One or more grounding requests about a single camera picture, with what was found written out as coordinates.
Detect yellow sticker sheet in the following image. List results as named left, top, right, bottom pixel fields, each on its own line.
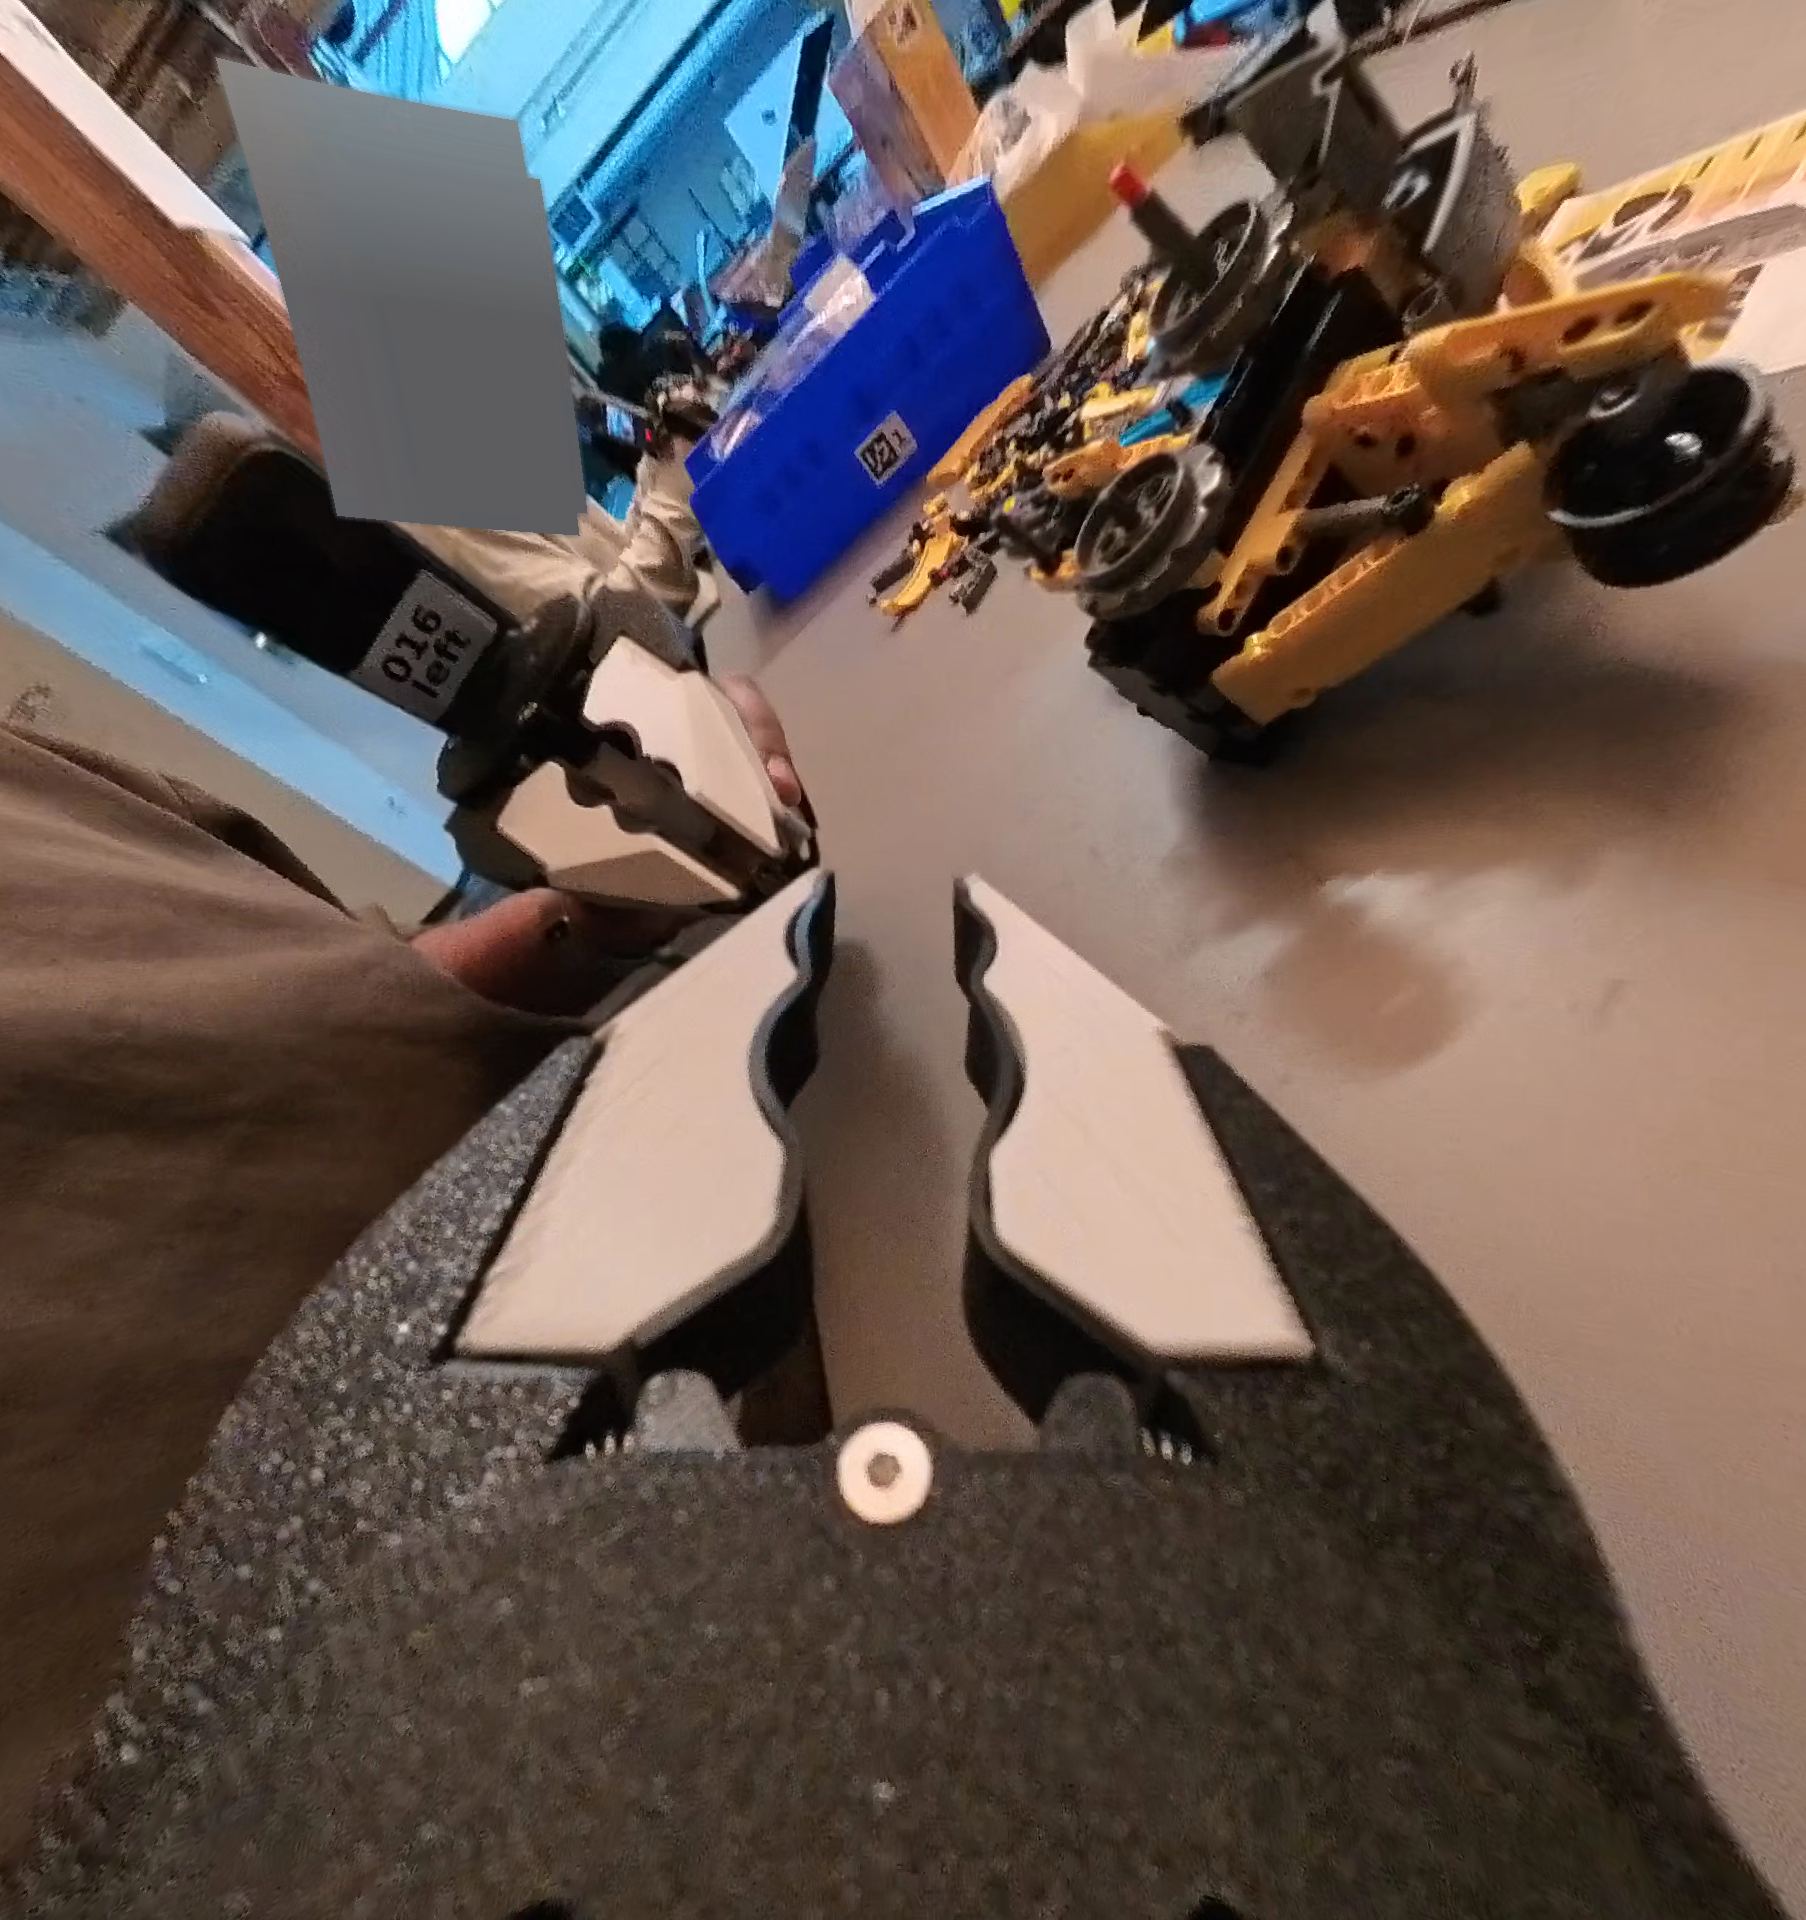
left=1539, top=80, right=1806, bottom=374

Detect cardboard toy set box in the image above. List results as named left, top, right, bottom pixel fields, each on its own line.
left=828, top=0, right=982, bottom=189

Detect yellow cardboard tray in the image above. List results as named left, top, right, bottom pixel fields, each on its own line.
left=992, top=108, right=1192, bottom=286

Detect blue plastic bin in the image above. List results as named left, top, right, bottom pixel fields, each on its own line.
left=684, top=180, right=1056, bottom=606

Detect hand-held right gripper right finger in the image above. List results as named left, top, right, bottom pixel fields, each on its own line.
left=949, top=874, right=1318, bottom=1392

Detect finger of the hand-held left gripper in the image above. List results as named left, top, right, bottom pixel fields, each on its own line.
left=586, top=636, right=819, bottom=876
left=495, top=750, right=761, bottom=910

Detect brown wooden beam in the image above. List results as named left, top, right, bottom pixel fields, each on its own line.
left=0, top=0, right=320, bottom=451

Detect person's left forearm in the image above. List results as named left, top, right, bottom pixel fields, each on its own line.
left=0, top=712, right=592, bottom=1351

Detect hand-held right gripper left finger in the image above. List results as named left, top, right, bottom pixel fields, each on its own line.
left=449, top=869, right=844, bottom=1392

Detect person's left hand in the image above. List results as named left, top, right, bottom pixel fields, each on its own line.
left=414, top=673, right=819, bottom=1026

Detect yellow black toy vehicle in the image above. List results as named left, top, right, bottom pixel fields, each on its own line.
left=1068, top=30, right=1806, bottom=770

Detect pile of loose building pieces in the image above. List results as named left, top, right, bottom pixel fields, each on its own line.
left=871, top=292, right=1251, bottom=619

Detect clear plastic bags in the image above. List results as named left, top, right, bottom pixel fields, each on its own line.
left=979, top=6, right=1144, bottom=167

